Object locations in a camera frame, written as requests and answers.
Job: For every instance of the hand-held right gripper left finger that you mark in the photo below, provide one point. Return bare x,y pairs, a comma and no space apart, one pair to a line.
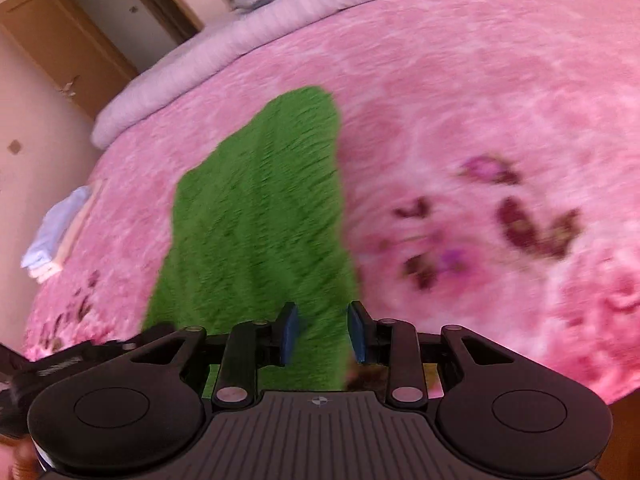
290,334

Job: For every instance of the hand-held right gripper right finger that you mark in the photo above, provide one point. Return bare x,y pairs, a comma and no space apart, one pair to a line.
356,334

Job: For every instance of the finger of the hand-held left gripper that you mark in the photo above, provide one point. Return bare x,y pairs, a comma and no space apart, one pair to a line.
155,332

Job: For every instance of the green knit sweater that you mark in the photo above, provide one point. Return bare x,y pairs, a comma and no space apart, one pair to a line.
260,210

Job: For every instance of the person's left hand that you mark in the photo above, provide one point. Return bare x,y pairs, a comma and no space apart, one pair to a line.
17,460

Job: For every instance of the light blue folded cloth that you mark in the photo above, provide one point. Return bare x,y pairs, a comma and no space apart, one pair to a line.
55,230

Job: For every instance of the pink floral blanket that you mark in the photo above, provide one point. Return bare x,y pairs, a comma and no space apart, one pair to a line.
475,85

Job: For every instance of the lilac striped duvet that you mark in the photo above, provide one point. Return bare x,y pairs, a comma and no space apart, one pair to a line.
210,55

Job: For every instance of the wooden door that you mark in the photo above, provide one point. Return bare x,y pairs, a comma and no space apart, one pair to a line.
60,45

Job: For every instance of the brass wall switch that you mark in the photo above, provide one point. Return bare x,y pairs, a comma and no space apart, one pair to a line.
14,146

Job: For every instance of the wooden door frame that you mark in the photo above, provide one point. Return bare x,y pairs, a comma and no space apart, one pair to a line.
165,5

